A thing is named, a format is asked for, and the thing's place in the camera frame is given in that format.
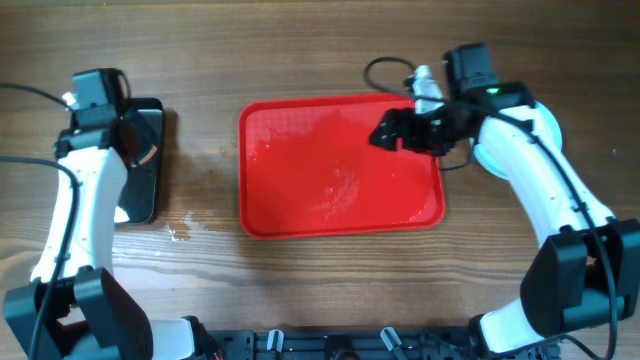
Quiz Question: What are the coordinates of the orange green sponge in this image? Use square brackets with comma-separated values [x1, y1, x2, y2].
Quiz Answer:
[136, 145, 158, 167]

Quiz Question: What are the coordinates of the light blue plate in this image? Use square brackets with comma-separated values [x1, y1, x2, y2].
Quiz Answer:
[469, 102, 564, 181]

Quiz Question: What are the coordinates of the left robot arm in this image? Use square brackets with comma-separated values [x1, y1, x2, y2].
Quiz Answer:
[3, 106, 215, 359]

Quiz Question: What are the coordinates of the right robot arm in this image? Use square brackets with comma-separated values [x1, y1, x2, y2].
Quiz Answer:
[369, 82, 639, 358]

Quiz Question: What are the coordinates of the red plastic tray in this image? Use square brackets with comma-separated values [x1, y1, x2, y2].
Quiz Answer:
[238, 94, 446, 240]

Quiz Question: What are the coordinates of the black water basin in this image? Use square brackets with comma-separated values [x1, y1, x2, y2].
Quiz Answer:
[114, 97, 165, 224]

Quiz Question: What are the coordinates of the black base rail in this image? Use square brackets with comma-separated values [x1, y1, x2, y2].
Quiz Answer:
[192, 327, 561, 360]

